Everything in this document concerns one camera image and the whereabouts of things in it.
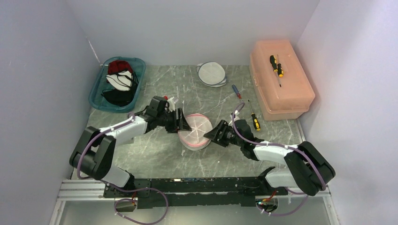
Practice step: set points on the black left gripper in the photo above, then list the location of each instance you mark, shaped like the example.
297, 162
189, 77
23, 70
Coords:
174, 127

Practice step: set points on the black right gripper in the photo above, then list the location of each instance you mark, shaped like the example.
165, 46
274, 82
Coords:
215, 135

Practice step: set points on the pink zip mesh laundry bag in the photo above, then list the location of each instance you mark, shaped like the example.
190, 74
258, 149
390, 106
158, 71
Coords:
194, 140

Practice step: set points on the white mesh blue zip laundry bag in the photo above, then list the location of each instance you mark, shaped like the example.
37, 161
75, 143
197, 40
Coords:
211, 74

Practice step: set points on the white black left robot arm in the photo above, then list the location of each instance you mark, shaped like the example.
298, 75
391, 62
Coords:
93, 155

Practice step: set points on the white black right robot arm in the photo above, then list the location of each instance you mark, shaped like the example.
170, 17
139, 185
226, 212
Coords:
304, 166

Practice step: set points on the black yellow screwdriver on table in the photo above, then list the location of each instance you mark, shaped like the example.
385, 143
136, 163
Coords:
255, 121

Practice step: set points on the orange translucent plastic storage box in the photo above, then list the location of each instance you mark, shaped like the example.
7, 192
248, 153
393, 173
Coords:
296, 94

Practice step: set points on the red cloth garment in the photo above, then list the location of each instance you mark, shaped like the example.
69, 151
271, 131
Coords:
118, 66

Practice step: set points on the black yellow screwdriver on box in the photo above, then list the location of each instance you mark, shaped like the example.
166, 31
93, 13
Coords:
277, 68

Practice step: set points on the teal plastic tray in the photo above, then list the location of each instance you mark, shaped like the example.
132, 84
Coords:
123, 81

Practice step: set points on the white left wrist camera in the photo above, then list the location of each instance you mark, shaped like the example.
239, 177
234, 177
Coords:
172, 101

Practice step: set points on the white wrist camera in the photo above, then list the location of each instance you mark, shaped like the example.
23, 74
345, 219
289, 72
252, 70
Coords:
172, 101
234, 116

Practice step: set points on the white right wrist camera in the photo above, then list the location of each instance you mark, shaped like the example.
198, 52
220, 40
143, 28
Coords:
234, 116

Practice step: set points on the blue red handle screwdriver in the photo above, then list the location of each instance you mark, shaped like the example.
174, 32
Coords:
236, 91

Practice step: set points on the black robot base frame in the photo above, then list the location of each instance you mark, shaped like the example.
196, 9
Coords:
243, 191

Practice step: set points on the aluminium extrusion rail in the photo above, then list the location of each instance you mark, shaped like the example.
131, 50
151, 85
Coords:
75, 190

